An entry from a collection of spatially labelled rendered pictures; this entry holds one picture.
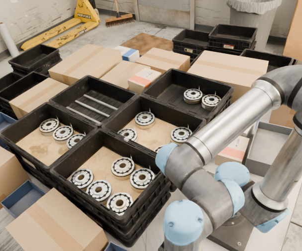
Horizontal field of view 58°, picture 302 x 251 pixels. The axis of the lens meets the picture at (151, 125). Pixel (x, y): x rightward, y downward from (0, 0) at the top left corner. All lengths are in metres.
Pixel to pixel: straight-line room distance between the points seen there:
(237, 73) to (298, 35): 2.13
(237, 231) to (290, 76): 0.63
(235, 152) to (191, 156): 0.71
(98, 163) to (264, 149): 0.79
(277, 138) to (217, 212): 0.95
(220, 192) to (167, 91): 1.08
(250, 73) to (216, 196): 1.15
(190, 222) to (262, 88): 0.41
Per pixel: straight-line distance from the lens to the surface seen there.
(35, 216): 1.17
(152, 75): 1.59
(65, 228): 1.10
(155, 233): 1.19
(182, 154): 0.65
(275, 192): 0.93
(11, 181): 1.44
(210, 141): 0.67
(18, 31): 4.70
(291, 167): 0.86
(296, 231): 2.10
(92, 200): 1.03
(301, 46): 3.72
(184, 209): 0.55
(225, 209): 0.60
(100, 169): 1.25
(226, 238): 1.14
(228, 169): 1.02
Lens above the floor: 1.77
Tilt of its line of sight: 42 degrees down
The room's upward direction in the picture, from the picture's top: 7 degrees counter-clockwise
